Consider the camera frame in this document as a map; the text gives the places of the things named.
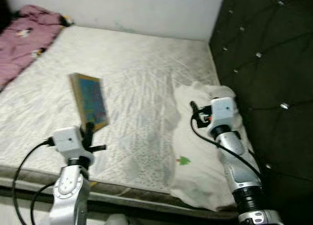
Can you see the colourful yellow-edged book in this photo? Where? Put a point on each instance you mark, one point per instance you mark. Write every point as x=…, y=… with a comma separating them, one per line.
x=93, y=100

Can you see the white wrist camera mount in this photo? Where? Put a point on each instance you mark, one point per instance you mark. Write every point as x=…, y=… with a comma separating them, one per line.
x=68, y=139
x=224, y=111

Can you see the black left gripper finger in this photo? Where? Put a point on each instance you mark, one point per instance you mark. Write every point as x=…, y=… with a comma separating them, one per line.
x=90, y=134

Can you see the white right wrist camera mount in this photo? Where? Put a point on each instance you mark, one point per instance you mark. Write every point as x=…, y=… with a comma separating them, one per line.
x=224, y=111

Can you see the white pillow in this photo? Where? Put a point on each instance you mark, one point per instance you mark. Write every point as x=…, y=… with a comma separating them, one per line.
x=195, y=176

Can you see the dark tufted headboard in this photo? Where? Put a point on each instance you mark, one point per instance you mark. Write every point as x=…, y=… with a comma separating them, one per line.
x=269, y=63

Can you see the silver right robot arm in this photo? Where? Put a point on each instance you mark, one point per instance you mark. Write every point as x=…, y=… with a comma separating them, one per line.
x=239, y=161

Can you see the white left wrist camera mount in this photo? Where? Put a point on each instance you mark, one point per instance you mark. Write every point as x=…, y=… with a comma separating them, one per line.
x=68, y=139

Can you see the white quilted mattress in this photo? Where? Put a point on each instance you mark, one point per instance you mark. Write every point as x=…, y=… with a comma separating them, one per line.
x=137, y=88

